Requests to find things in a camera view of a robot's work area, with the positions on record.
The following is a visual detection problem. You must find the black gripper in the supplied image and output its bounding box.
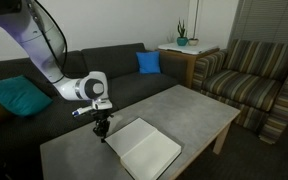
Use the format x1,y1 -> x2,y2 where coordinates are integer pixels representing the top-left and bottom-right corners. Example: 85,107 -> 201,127
91,110 -> 112,143

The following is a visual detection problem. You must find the blue cushion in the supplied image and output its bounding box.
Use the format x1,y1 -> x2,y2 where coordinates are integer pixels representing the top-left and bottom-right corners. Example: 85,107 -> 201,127
136,51 -> 161,74

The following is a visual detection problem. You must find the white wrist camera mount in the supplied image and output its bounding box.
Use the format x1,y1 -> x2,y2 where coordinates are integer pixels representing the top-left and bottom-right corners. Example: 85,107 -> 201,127
72,99 -> 112,117

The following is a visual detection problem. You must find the wooden side table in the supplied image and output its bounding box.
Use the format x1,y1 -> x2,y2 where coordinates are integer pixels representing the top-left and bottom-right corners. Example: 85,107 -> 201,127
159,48 -> 218,88

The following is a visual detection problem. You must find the teal cushion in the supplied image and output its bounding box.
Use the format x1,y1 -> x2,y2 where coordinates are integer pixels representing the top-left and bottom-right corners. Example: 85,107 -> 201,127
0,75 -> 52,116

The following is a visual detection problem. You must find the striped armchair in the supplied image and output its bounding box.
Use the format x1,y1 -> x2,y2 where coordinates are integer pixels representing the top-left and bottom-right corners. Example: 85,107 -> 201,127
192,39 -> 288,144

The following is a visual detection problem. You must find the teal plant pot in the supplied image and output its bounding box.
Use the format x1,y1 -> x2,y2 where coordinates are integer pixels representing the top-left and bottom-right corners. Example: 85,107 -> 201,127
176,37 -> 188,46

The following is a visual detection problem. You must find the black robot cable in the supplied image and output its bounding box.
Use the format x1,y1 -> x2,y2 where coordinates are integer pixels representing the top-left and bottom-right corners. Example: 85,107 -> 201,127
25,0 -> 68,81

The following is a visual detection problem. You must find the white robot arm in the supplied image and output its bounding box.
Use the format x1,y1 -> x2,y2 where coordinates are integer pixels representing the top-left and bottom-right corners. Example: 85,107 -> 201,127
0,0 -> 112,138

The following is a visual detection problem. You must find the dark grey sofa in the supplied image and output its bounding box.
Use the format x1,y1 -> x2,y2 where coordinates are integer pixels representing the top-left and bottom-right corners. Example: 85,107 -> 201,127
0,43 -> 187,180

